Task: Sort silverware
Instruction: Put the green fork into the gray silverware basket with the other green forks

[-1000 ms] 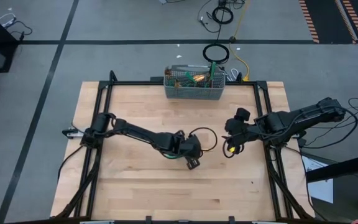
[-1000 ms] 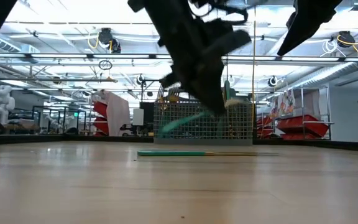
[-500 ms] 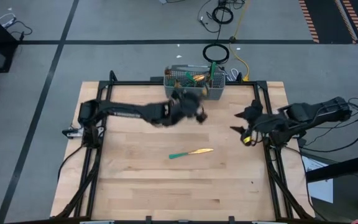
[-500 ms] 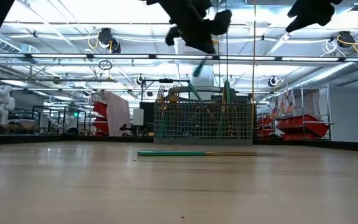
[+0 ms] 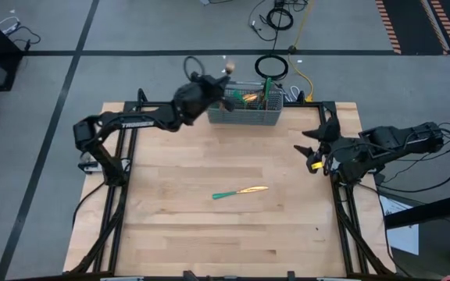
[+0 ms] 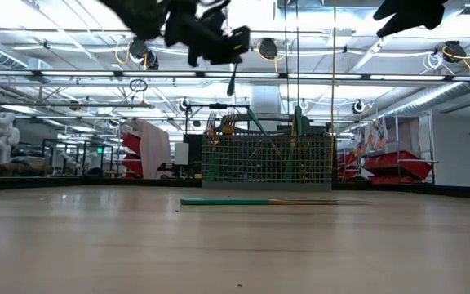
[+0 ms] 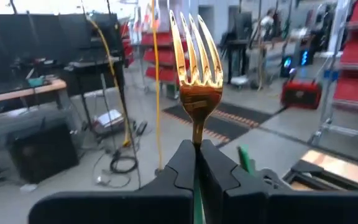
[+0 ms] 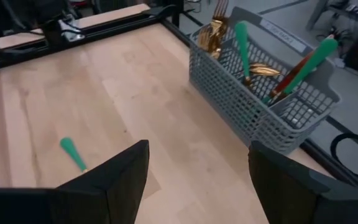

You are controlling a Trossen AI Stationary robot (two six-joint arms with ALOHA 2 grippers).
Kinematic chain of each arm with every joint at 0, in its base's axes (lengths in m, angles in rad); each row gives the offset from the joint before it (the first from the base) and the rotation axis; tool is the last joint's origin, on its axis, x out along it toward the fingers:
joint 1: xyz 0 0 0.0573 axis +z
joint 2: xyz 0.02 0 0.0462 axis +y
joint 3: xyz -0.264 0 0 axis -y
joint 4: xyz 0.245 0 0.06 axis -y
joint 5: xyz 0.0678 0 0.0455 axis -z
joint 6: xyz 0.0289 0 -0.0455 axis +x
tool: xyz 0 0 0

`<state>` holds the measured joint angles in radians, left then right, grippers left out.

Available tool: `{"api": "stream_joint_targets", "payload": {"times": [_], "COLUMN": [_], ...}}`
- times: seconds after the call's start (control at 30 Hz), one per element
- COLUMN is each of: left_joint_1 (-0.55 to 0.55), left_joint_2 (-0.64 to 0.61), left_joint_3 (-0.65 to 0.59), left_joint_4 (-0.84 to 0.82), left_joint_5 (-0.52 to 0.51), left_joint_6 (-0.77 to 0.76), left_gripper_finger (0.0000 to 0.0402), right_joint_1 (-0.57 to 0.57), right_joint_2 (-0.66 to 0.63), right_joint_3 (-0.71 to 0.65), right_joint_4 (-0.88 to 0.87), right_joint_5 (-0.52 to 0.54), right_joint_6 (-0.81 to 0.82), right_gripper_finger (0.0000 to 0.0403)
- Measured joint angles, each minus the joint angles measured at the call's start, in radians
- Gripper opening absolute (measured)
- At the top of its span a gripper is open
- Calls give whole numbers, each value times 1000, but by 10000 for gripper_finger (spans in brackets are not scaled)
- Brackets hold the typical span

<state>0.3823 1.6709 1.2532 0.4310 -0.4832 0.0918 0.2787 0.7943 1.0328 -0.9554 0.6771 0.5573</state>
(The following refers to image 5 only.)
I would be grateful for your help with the yellow tape tag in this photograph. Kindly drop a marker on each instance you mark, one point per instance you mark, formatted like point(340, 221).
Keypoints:
point(316, 165)

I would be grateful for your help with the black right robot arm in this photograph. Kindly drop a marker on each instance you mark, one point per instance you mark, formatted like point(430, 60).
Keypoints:
point(401, 138)

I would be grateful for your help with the black aluminium table frame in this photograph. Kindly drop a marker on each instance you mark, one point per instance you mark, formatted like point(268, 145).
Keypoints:
point(315, 105)

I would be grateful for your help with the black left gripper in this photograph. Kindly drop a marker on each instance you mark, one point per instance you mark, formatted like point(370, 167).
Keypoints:
point(199, 97)

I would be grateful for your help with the black orange-striped floor mat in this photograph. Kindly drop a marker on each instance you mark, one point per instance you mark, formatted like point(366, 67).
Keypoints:
point(412, 23)

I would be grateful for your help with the white paper sheet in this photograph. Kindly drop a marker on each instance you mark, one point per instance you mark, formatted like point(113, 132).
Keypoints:
point(404, 238)

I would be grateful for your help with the black power adapter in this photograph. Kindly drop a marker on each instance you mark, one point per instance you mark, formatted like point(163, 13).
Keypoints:
point(292, 48)

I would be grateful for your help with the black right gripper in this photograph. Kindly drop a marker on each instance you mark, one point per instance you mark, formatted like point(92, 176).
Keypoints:
point(336, 156)

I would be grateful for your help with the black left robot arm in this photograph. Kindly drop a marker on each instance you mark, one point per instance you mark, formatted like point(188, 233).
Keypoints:
point(139, 119)

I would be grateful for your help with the black desk beam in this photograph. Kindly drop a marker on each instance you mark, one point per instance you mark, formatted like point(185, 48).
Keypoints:
point(424, 212)

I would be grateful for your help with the grey mesh cutlery basket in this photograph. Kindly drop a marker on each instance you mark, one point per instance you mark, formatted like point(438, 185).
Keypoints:
point(248, 117)

